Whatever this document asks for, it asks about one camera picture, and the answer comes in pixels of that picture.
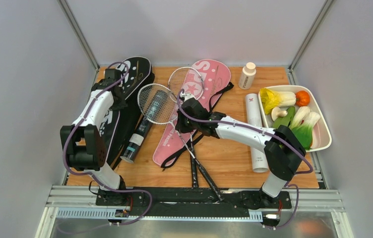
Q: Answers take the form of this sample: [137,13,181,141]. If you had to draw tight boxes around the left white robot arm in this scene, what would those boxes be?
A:
[60,63,128,205]

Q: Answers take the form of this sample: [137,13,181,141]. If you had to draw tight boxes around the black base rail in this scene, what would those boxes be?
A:
[94,187,292,219]

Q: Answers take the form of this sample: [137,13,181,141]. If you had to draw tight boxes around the green leaf vegetable toy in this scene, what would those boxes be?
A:
[272,106,296,128]

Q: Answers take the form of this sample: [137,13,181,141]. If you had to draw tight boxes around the black racket cover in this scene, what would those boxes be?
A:
[99,57,155,169]

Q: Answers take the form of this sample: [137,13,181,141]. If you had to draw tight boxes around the bok choy toy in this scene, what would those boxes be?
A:
[290,112,321,150]

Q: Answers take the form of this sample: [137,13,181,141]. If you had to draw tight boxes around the white shuttlecock tube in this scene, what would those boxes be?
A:
[245,94,269,173]

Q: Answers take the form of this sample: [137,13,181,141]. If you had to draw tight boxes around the beige plastic bottle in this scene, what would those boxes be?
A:
[238,62,256,90]

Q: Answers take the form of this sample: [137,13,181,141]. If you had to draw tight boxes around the white racket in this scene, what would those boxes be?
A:
[137,83,224,202]
[168,67,204,188]

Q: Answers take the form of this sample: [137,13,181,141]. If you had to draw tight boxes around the black shuttlecock tube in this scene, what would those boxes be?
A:
[120,90,168,164]

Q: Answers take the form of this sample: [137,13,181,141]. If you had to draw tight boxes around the yellow napa cabbage toy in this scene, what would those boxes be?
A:
[259,88,297,115]

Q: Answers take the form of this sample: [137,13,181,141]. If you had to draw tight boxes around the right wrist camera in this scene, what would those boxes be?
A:
[180,92,195,102]

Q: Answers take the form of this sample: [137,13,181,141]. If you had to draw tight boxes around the orange tomato toy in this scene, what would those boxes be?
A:
[295,91,311,107]

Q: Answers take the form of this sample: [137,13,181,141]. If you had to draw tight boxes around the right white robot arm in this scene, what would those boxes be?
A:
[176,90,308,207]

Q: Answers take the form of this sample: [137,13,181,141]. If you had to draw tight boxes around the white plastic tray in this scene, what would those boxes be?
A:
[267,85,332,152]

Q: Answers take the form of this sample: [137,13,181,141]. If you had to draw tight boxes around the mushroom toy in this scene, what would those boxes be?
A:
[270,107,288,121]

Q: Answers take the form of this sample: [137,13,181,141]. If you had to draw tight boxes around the pink racket cover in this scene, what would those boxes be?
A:
[152,59,233,168]

